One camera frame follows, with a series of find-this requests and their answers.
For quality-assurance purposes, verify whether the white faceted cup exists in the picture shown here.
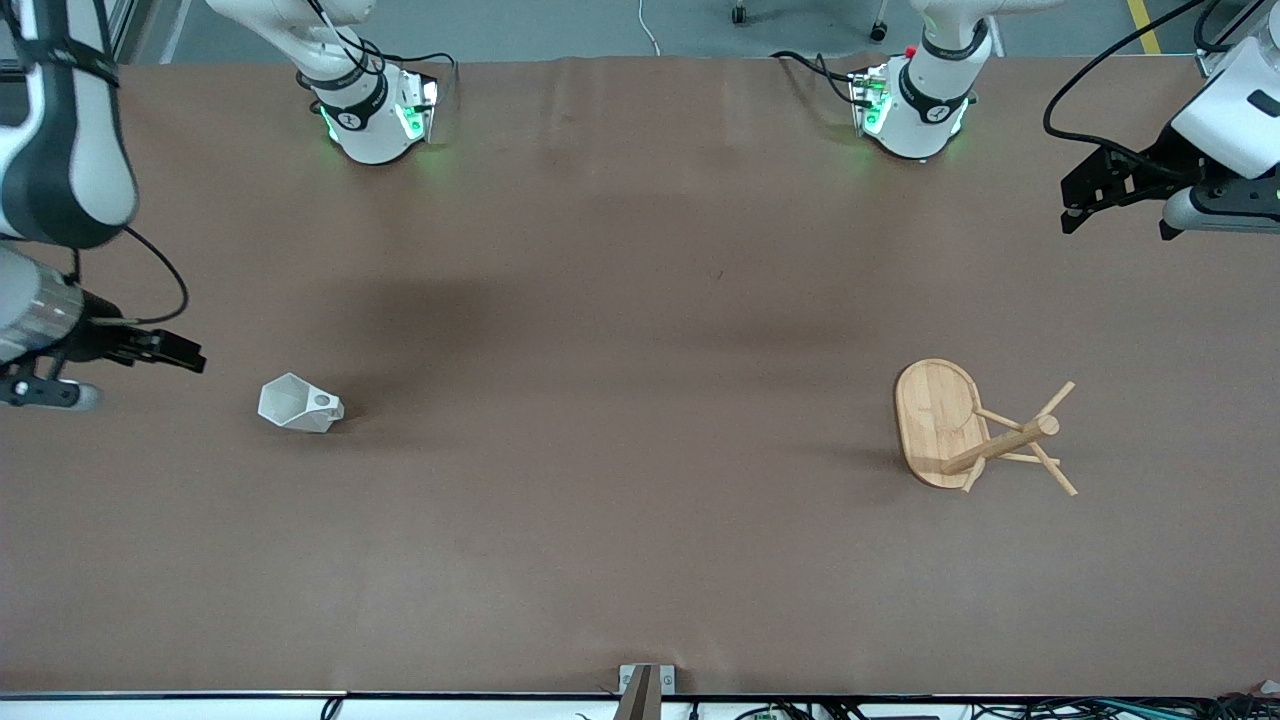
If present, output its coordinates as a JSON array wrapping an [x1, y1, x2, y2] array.
[[258, 373, 345, 433]]

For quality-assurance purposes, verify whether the brown table cover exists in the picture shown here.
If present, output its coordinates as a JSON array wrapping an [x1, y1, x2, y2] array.
[[0, 55, 1280, 696]]

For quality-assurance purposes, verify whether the black base cable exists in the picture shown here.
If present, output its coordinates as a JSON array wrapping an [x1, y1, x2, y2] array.
[[770, 50, 863, 106], [295, 0, 461, 101]]

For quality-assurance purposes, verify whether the wooden cup rack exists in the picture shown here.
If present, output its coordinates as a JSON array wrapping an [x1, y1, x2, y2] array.
[[893, 358, 1079, 498]]

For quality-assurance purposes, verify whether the yellow floor tape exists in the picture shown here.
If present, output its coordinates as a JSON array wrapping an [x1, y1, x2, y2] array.
[[1127, 0, 1164, 56]]

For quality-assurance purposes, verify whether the black right base cable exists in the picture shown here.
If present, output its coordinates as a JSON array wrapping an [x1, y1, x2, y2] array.
[[295, 0, 461, 101]]

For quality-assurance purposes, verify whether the metal base connector box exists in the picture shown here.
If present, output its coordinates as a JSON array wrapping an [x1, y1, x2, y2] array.
[[848, 62, 893, 136], [393, 72, 442, 143]]

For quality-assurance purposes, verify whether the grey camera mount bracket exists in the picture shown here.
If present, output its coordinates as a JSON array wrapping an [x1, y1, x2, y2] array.
[[617, 663, 677, 720]]

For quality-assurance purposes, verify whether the black left base cable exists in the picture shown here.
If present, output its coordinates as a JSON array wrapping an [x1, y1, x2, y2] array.
[[770, 50, 863, 106]]

